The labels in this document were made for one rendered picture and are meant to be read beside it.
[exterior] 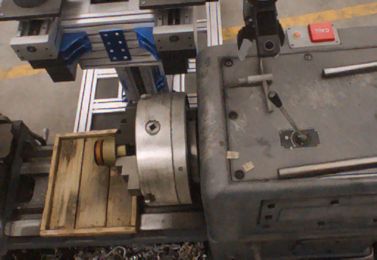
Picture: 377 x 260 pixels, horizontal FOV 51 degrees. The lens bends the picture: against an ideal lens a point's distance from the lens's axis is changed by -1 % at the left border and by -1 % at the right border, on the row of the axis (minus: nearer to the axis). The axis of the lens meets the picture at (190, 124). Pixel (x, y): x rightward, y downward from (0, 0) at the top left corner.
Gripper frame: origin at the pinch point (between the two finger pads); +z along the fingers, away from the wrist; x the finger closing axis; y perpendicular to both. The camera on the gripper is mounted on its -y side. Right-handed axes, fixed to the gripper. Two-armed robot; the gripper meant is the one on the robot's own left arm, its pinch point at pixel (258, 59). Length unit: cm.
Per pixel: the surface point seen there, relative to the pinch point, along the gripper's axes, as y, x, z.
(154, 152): -20.0, 27.3, 8.1
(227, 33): 130, 0, 130
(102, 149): -13.0, 43.5, 17.7
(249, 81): -4.9, 2.7, 2.3
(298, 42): 8.0, -11.6, 4.0
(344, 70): -3.7, -20.6, 2.2
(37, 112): 76, 127, 130
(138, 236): -27, 41, 58
